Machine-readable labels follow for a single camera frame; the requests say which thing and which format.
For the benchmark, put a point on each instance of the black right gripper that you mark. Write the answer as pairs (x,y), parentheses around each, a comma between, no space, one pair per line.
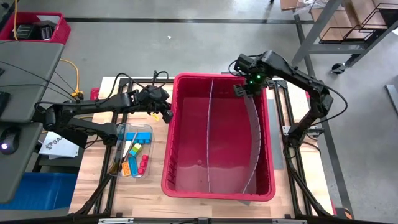
(258,84)

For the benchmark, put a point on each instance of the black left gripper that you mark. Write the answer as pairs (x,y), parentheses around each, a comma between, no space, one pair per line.
(158,105)

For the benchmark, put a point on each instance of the large red plastic bin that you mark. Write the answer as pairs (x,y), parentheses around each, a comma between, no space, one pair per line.
(192,140)

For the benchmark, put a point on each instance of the grey plastic divider panel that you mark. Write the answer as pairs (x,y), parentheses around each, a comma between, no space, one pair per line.
(276,140)
(255,133)
(209,140)

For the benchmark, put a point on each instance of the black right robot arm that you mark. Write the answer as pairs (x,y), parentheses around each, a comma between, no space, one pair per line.
(298,76)

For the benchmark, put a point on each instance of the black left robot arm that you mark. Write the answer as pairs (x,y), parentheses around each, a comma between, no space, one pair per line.
(93,105)

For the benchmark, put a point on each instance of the wide blue toy block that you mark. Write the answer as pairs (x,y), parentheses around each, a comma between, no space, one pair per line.
(140,137)

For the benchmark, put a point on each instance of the clear plastic tray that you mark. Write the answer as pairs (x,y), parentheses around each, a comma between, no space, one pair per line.
(149,149)

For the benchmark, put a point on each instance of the green toy block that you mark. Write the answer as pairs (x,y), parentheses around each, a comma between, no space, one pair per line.
(136,149)

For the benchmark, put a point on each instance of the thin grey stick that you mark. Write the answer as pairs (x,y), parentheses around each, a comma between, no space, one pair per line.
(130,146)

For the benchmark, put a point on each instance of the white printed card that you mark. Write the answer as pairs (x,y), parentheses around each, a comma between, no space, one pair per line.
(127,148)

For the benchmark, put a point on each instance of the red studded toy block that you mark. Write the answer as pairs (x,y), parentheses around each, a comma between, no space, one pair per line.
(143,164)

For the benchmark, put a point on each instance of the long blue toy block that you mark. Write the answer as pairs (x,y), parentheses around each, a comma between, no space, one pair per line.
(133,166)

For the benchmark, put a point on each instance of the orange toy block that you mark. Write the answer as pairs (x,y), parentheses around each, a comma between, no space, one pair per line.
(126,169)

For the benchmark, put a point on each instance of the red table clamp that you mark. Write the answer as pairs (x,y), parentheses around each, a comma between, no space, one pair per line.
(308,93)
(94,96)

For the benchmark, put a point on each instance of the black floor tape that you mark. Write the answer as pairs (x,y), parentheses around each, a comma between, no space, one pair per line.
(339,174)
(171,20)

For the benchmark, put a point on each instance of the black support bar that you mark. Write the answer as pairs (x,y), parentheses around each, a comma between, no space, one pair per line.
(74,138)

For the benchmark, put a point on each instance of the black cart caster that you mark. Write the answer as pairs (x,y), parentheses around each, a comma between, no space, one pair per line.
(337,68)

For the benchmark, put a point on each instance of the cardboard box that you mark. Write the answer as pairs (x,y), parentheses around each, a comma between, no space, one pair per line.
(290,3)

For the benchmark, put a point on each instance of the white printed paper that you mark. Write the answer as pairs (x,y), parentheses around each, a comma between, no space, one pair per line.
(59,147)

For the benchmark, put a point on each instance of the wooden cart boards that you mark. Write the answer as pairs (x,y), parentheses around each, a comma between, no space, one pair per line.
(334,21)

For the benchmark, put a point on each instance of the red plastic basket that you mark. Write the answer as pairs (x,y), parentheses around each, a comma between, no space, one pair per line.
(63,31)

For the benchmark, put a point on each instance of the grey desk panel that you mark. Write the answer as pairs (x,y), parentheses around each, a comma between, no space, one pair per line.
(31,77)
(21,168)

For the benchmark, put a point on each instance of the blue plastic crate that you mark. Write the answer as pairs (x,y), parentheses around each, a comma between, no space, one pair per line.
(37,189)

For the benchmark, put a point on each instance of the grey metal bar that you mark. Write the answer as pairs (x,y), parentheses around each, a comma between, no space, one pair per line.
(392,99)

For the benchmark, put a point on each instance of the white paper sheet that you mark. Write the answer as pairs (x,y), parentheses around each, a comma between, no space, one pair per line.
(48,18)

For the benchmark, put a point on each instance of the black devices in basket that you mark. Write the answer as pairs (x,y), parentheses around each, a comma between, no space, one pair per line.
(35,31)

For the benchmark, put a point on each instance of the black computer mouse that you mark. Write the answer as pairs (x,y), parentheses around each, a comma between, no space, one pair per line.
(8,141)

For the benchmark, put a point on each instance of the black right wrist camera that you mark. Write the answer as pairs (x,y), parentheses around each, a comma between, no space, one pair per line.
(244,62)

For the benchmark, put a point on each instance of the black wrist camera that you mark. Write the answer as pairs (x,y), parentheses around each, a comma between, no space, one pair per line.
(244,62)
(149,93)

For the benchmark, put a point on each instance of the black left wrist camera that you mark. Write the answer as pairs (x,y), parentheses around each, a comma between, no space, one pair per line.
(149,93)

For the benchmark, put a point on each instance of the black aluminium rig frame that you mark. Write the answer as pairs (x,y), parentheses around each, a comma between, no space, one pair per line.
(140,80)

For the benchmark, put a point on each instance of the grey metal cart frame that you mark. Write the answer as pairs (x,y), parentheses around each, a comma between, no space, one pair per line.
(317,28)

